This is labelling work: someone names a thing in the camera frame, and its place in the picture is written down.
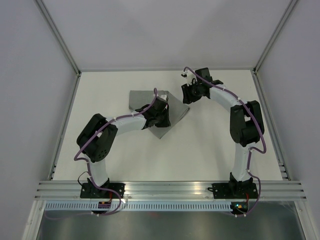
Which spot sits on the aluminium mounting rail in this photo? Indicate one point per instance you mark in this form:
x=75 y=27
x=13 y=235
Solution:
x=278 y=190

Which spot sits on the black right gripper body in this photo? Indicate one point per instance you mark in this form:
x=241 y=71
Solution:
x=192 y=92

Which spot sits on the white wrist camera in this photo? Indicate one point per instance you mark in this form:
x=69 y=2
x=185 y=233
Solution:
x=163 y=97
x=189 y=77

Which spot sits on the white slotted cable duct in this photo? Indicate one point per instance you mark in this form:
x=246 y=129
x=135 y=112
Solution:
x=153 y=206

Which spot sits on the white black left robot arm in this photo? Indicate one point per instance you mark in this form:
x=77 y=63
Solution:
x=96 y=139

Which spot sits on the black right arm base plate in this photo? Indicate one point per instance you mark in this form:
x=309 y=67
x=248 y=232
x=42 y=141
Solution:
x=226 y=191

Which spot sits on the left aluminium frame post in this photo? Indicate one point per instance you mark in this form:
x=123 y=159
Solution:
x=57 y=35

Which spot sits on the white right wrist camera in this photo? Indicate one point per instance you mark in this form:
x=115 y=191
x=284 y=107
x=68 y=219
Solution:
x=189 y=77

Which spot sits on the aluminium frame post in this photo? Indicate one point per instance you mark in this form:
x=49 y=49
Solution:
x=57 y=35
x=276 y=33

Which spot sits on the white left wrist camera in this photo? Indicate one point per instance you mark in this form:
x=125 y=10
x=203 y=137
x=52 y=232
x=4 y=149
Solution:
x=163 y=97

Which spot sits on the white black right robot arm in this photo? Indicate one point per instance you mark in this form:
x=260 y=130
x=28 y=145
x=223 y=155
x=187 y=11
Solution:
x=246 y=126

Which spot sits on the right aluminium frame post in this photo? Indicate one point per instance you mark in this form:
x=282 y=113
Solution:
x=276 y=33

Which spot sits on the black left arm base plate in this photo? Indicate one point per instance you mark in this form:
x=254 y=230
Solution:
x=109 y=190

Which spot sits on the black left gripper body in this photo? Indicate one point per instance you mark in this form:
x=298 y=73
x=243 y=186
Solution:
x=162 y=119

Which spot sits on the grey cloth napkin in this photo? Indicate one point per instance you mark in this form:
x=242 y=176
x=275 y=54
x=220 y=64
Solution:
x=177 y=110

